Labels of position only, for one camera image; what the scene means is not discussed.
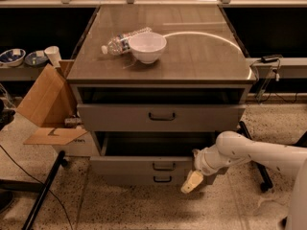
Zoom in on black left stand leg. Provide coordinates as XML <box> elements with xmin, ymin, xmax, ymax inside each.
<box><xmin>22</xmin><ymin>150</ymin><xmax>67</xmax><ymax>230</ymax></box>

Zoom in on blue patterned bowl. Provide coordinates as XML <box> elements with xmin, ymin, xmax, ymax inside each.
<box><xmin>0</xmin><ymin>48</ymin><xmax>26</xmax><ymax>67</ymax></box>

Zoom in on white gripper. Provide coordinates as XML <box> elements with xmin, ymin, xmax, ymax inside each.
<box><xmin>181</xmin><ymin>146</ymin><xmax>222</xmax><ymax>194</ymax></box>

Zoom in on white bowl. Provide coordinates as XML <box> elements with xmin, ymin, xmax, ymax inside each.
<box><xmin>129</xmin><ymin>32</ymin><xmax>167</xmax><ymax>64</ymax></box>

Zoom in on black right stand leg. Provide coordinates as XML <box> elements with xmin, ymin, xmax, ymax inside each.
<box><xmin>239</xmin><ymin>121</ymin><xmax>272</xmax><ymax>193</ymax></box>

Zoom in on brown cardboard box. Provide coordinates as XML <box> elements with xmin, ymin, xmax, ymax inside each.
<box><xmin>17</xmin><ymin>64</ymin><xmax>99</xmax><ymax>157</ymax></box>

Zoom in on grey bottom drawer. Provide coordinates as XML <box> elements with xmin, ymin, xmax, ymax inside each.
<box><xmin>104</xmin><ymin>175</ymin><xmax>187</xmax><ymax>186</ymax></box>

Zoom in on black power adapter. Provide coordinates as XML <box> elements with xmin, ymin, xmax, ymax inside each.
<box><xmin>261</xmin><ymin>55</ymin><xmax>283</xmax><ymax>63</ymax></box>

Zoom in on clear plastic water bottle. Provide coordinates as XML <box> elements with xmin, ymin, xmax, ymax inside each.
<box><xmin>101</xmin><ymin>27</ymin><xmax>152</xmax><ymax>56</ymax></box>

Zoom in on grey three-drawer cabinet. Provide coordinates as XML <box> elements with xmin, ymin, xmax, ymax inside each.
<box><xmin>66</xmin><ymin>4</ymin><xmax>257</xmax><ymax>187</ymax></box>

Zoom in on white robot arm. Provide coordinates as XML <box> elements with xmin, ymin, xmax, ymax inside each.
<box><xmin>181</xmin><ymin>131</ymin><xmax>307</xmax><ymax>230</ymax></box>

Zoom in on black stand leg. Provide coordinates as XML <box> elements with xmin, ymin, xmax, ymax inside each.
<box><xmin>239</xmin><ymin>121</ymin><xmax>272</xmax><ymax>193</ymax></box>
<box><xmin>22</xmin><ymin>150</ymin><xmax>67</xmax><ymax>230</ymax></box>

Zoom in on grey drawer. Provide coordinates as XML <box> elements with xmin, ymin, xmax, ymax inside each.
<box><xmin>104</xmin><ymin>175</ymin><xmax>187</xmax><ymax>186</ymax></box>
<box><xmin>90</xmin><ymin>132</ymin><xmax>218</xmax><ymax>176</ymax></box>
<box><xmin>78</xmin><ymin>103</ymin><xmax>246</xmax><ymax>132</ymax></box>

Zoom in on grey top drawer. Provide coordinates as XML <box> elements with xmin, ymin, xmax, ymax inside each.
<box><xmin>78</xmin><ymin>103</ymin><xmax>246</xmax><ymax>132</ymax></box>

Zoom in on black floor cable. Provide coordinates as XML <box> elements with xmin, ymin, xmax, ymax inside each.
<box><xmin>0</xmin><ymin>144</ymin><xmax>74</xmax><ymax>230</ymax></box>

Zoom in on white paper cup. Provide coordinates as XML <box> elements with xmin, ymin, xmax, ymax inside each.
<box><xmin>44</xmin><ymin>46</ymin><xmax>61</xmax><ymax>66</ymax></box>

